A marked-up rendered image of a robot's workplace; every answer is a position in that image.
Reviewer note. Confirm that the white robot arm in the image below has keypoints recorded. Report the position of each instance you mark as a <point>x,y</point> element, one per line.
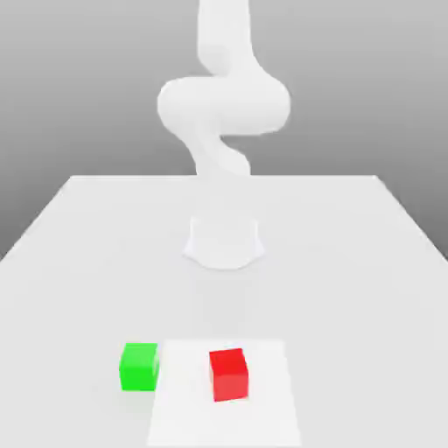
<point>224,105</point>

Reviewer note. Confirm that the small red cube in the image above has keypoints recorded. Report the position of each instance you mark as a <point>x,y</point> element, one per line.
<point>229,375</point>

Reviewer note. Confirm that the small green cube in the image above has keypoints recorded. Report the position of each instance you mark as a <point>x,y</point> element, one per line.
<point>138,367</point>

